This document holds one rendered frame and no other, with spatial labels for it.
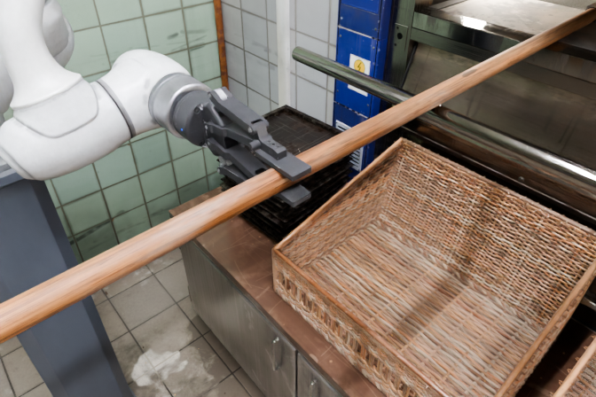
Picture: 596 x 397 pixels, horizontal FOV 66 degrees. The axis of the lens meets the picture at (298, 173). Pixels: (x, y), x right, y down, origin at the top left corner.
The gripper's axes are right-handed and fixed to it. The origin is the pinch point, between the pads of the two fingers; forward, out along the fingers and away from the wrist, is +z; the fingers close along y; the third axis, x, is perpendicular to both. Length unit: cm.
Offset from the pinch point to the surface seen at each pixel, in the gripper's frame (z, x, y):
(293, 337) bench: -14, -13, 61
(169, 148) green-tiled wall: -122, -39, 72
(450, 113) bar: 3.2, -30.9, 1.6
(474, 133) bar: 8.1, -30.1, 2.6
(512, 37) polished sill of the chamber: -6, -68, 1
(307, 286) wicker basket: -15, -19, 49
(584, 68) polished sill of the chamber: 9, -68, 3
